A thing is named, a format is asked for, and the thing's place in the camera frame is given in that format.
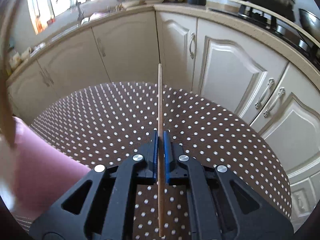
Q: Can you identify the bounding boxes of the steel wok with black handle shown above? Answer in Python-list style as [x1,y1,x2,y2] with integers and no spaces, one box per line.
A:
[299,9,320,41]

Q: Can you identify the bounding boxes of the wooden chopstick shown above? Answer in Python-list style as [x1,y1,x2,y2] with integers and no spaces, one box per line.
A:
[1,2,19,148]
[157,63,165,238]

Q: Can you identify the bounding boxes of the chrome sink faucet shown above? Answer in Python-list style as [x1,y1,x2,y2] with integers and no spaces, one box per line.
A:
[75,0,84,22]

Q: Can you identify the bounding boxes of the brown polka dot tablecloth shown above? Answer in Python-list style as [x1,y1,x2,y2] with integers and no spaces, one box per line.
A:
[15,81,293,240]

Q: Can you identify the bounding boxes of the black gas stove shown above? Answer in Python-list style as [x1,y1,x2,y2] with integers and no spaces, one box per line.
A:
[207,0,319,69]

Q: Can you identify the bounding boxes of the stainless steel sink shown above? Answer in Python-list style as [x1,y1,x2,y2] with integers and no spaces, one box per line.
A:
[51,4,124,37]

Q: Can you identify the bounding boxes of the pink cylindrical utensil holder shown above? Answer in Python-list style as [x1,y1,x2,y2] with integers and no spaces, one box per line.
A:
[1,118,90,220]

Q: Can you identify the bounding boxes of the cream lower kitchen cabinets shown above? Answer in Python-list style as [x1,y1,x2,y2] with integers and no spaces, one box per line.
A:
[7,5,319,220]

